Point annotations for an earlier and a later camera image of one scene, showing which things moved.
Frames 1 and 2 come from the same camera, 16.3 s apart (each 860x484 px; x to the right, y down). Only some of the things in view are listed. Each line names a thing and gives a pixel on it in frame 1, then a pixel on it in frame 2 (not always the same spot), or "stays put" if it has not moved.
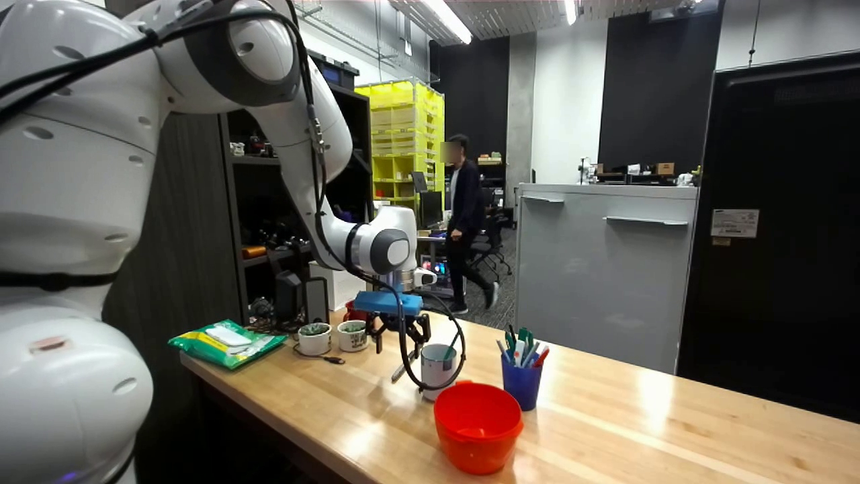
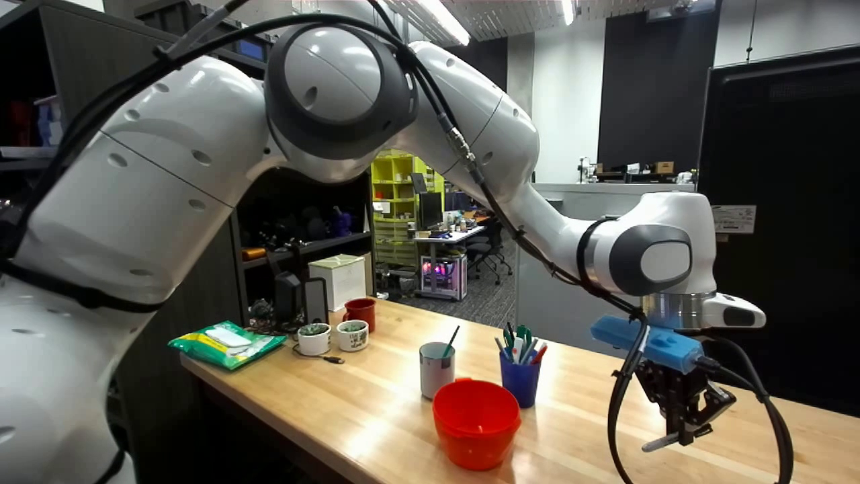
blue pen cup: (523, 380) stays put
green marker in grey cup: (449, 354) stays put
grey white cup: (436, 365) stays put
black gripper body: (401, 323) to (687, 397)
